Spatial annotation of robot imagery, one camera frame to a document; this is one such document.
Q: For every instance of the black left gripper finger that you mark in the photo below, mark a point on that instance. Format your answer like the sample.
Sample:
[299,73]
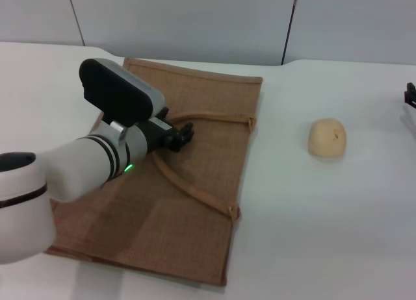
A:
[183,137]
[164,113]

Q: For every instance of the brown woven handbag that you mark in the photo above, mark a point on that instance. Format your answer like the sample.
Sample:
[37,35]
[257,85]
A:
[195,232]

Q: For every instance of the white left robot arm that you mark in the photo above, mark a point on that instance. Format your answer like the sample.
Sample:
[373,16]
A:
[65,170]

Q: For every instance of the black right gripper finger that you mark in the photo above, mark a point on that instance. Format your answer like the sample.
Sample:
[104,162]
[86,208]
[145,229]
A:
[412,97]

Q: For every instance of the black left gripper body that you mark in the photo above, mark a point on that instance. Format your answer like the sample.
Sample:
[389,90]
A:
[156,134]

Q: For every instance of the black grey wrist camera box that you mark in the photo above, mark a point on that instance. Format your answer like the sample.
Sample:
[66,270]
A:
[113,92]

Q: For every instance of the egg yolk pastry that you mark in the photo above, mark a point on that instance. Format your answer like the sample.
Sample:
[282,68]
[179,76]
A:
[326,137]

